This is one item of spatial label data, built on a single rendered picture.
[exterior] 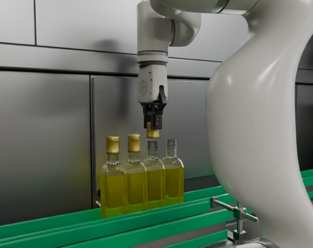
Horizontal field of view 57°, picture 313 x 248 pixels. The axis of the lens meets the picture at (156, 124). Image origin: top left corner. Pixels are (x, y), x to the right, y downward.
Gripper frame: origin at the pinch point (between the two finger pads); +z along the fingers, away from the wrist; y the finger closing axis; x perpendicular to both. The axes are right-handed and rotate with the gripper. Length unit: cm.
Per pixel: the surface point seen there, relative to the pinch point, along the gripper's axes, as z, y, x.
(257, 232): 37, 6, 35
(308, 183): 25, 4, 64
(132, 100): -6.0, -11.8, -0.8
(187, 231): 25.9, 13.9, 2.3
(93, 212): 23.5, -2.8, -16.3
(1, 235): 25.0, -2.6, -37.6
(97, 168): 14.1, -11.7, -12.4
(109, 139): 4.1, 1.3, -13.0
